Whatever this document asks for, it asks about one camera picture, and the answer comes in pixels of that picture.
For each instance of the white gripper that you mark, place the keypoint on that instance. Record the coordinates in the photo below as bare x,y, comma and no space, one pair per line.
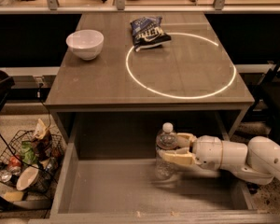
207,151

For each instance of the clear plastic water bottle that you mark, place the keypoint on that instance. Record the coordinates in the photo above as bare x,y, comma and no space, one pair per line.
166,139

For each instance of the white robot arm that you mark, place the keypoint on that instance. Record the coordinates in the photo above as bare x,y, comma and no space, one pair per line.
257,162

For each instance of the grey cabinet with top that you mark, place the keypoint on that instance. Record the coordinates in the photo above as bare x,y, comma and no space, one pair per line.
192,72

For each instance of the open grey top drawer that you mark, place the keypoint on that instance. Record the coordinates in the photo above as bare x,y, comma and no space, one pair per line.
109,175

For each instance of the black chair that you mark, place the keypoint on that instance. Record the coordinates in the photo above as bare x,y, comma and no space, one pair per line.
267,101

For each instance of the blue chip bag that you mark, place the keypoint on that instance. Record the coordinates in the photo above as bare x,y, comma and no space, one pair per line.
147,33

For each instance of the white ceramic bowl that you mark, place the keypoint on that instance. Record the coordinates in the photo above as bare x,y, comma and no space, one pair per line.
86,44

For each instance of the brown snack bag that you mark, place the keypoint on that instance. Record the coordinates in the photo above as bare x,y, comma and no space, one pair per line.
42,139

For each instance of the green snack bag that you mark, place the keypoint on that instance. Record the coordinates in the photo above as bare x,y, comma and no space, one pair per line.
27,153

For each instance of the white bowl in basket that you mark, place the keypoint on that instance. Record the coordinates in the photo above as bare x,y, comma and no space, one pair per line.
28,177

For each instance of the red soda can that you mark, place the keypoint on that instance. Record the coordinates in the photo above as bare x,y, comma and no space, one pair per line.
14,165

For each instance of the yellow sponge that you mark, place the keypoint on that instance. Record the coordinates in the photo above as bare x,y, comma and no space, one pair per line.
14,196

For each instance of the black wire basket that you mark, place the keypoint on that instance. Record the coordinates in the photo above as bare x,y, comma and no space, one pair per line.
29,165

